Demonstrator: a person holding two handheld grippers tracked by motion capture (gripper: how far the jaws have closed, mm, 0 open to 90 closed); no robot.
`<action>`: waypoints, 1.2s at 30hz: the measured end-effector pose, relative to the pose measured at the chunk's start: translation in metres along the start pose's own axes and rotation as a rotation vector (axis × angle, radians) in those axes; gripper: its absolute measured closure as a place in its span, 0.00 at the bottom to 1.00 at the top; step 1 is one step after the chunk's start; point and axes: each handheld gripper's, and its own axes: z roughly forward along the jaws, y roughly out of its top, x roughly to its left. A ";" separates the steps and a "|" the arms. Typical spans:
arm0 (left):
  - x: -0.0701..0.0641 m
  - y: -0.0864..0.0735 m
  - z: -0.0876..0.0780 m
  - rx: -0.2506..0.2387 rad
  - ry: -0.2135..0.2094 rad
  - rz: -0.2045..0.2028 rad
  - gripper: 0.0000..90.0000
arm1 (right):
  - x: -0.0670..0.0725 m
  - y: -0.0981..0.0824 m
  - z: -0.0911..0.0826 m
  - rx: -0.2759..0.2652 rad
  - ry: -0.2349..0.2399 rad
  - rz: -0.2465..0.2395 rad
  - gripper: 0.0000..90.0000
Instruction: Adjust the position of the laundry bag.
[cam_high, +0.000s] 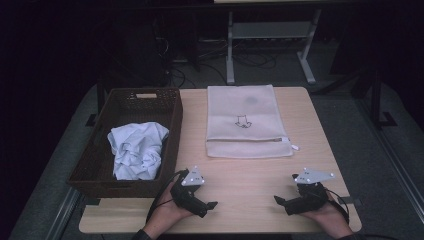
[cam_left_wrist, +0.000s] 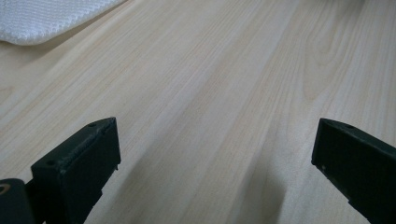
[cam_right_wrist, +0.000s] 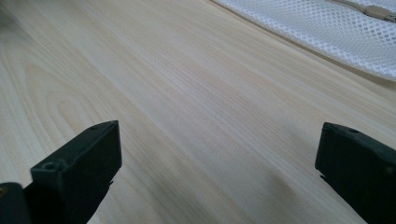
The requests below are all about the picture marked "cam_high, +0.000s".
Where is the black metal stand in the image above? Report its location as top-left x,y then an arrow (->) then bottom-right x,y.
85,81 -> 108,128
313,64 -> 398,130

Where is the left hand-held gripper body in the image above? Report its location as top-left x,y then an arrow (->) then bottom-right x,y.
169,165 -> 210,218

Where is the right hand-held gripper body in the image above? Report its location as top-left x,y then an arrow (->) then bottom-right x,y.
284,167 -> 336,216

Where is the brown woven basket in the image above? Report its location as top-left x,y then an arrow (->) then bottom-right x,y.
65,87 -> 184,200

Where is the grey tape strip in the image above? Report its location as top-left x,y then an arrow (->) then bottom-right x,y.
337,196 -> 363,205

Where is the white metal frame desk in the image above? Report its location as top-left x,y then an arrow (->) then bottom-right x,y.
213,0 -> 323,86

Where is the metal floor rail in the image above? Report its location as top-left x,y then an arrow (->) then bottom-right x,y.
45,187 -> 82,240
355,99 -> 424,225

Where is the tangle of black floor cables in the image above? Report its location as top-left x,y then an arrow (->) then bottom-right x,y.
153,34 -> 278,88

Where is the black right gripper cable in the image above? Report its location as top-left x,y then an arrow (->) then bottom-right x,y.
323,187 -> 351,225

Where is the white mesh laundry bag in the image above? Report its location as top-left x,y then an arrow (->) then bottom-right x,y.
204,84 -> 300,160

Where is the person's right hand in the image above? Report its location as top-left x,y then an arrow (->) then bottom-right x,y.
301,191 -> 354,240

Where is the white shirt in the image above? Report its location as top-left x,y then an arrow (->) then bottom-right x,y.
107,121 -> 170,182

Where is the person's left hand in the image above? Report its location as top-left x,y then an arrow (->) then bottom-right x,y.
143,181 -> 195,240

